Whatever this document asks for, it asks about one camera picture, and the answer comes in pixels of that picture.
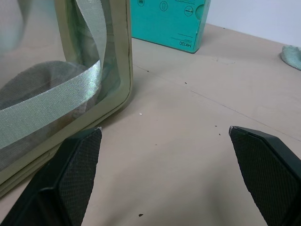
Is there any light green cloth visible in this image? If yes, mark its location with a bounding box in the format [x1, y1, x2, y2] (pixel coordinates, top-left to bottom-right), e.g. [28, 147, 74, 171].
[279, 45, 301, 72]

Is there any teal cardboard box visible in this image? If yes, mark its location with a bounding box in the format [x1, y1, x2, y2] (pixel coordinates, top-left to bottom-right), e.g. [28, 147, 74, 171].
[129, 0, 206, 54]

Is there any clear plastic zipper pouch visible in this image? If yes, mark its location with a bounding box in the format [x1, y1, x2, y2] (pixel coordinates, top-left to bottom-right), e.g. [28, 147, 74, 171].
[0, 0, 134, 198]

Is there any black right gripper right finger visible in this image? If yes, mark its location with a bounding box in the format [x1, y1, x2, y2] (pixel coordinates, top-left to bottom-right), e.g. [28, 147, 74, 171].
[229, 126, 301, 226]

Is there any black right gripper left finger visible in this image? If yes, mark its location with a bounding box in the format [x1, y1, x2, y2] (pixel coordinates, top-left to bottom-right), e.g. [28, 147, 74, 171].
[0, 127, 103, 226]

